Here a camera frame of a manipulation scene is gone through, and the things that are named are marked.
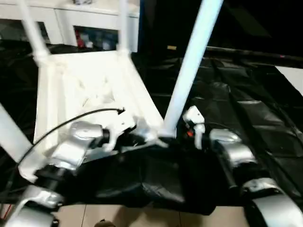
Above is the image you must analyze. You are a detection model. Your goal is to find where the white plastic table top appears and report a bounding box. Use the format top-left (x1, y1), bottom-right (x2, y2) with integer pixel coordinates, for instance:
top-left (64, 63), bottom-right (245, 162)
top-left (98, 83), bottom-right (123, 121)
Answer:
top-left (18, 49), bottom-right (177, 183)

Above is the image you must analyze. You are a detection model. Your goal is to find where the white plastic table leg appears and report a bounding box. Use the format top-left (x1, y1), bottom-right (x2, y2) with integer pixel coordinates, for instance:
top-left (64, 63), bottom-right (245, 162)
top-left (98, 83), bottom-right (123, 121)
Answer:
top-left (158, 0), bottom-right (224, 139)
top-left (117, 0), bottom-right (132, 55)
top-left (0, 103), bottom-right (32, 164)
top-left (16, 0), bottom-right (52, 68)

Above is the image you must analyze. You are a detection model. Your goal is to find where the black plastic mat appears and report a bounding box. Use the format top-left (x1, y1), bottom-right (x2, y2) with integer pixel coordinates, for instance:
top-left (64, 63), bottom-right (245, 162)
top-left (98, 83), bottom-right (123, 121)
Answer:
top-left (0, 40), bottom-right (303, 216)

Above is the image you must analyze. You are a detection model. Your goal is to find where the long black bar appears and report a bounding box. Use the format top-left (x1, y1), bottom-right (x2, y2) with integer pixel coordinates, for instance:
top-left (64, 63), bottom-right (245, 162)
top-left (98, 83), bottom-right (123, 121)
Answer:
top-left (206, 46), bottom-right (303, 63)

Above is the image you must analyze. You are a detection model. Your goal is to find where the white cabinet with glass doors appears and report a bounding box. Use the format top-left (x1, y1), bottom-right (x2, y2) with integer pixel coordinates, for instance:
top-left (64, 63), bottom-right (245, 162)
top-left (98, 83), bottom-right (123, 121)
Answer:
top-left (0, 0), bottom-right (141, 53)

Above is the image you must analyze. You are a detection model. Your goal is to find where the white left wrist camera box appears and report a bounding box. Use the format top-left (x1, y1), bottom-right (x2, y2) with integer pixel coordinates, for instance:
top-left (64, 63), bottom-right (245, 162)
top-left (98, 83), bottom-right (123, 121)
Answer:
top-left (102, 112), bottom-right (139, 152)

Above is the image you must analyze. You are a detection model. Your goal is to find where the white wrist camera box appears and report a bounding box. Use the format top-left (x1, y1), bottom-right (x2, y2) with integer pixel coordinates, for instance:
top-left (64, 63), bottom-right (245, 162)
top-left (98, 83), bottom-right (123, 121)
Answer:
top-left (182, 106), bottom-right (206, 149)
top-left (102, 112), bottom-right (139, 152)

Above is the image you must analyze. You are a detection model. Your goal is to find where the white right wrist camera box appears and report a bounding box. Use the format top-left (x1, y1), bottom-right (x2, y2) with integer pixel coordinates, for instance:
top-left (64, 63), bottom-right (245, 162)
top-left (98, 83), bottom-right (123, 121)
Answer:
top-left (182, 106), bottom-right (206, 149)

